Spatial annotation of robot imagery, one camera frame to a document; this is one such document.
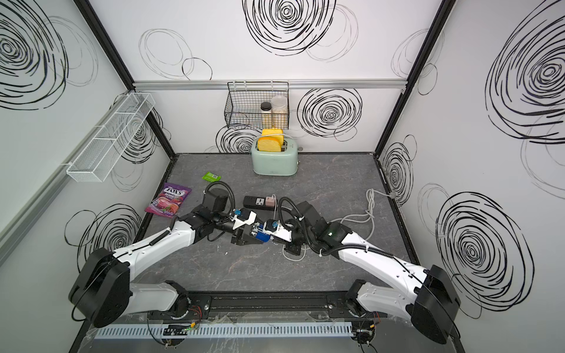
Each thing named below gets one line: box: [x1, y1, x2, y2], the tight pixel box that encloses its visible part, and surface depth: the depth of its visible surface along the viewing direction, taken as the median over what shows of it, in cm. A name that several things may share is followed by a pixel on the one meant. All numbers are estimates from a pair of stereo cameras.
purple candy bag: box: [144, 182, 193, 219], surface depth 100 cm
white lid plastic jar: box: [270, 94, 288, 129], surface depth 86 cm
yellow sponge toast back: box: [261, 128, 284, 141], surface depth 104 cm
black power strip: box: [242, 195, 276, 212], surface depth 99 cm
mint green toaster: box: [250, 137, 301, 177], surface depth 105 cm
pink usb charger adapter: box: [265, 196, 275, 207], surface depth 96 cm
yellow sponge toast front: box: [257, 136, 282, 153], surface depth 98 cm
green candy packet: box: [201, 171, 222, 183], surface depth 111 cm
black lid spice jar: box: [260, 101, 273, 130], surface depth 87 cm
